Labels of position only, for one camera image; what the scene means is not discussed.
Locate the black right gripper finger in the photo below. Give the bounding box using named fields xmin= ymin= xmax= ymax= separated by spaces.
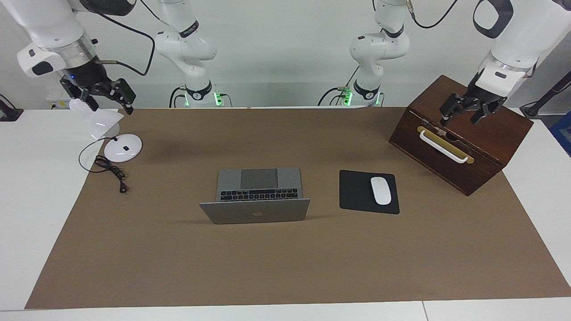
xmin=60 ymin=79 xmax=99 ymax=112
xmin=99 ymin=78 xmax=137 ymax=115

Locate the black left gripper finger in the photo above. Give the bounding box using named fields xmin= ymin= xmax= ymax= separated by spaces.
xmin=439 ymin=93 xmax=469 ymax=127
xmin=470 ymin=100 xmax=505 ymax=125

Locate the silver grey laptop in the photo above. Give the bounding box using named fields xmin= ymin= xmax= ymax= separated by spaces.
xmin=199 ymin=168 xmax=311 ymax=225

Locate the dark wooden box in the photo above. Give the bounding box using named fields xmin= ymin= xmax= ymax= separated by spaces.
xmin=389 ymin=74 xmax=534 ymax=197

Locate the white power strip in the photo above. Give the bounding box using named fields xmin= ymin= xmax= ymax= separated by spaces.
xmin=46 ymin=87 xmax=72 ymax=110

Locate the black tripod stand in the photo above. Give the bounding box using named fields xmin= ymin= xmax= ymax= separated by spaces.
xmin=520 ymin=70 xmax=571 ymax=119

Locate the white desk lamp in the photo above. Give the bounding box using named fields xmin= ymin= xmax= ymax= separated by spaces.
xmin=68 ymin=98 xmax=143 ymax=163

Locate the small black stand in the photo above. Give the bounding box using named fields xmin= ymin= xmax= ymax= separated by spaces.
xmin=0 ymin=95 xmax=24 ymax=122

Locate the blue crate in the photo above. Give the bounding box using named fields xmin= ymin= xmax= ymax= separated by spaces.
xmin=550 ymin=111 xmax=571 ymax=157

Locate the white computer mouse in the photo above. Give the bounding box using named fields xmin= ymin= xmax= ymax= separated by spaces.
xmin=370 ymin=177 xmax=392 ymax=206

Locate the black mouse pad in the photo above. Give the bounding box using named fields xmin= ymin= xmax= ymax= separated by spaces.
xmin=339 ymin=169 xmax=400 ymax=215

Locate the brown table mat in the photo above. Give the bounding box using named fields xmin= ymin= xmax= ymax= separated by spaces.
xmin=25 ymin=107 xmax=571 ymax=309

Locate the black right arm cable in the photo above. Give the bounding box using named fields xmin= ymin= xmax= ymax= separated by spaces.
xmin=91 ymin=0 xmax=157 ymax=76

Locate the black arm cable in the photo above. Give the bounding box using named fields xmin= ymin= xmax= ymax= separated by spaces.
xmin=91 ymin=0 xmax=157 ymax=76
xmin=405 ymin=0 xmax=459 ymax=29

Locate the brass handle plate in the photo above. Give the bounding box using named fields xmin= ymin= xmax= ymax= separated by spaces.
xmin=417 ymin=126 xmax=475 ymax=165

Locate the white box handle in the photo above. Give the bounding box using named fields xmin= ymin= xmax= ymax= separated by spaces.
xmin=419 ymin=130 xmax=475 ymax=164

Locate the black base cable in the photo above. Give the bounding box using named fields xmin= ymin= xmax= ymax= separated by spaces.
xmin=318 ymin=66 xmax=360 ymax=107
xmin=169 ymin=86 xmax=188 ymax=108

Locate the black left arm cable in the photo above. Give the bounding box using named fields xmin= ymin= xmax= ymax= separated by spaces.
xmin=405 ymin=0 xmax=459 ymax=29

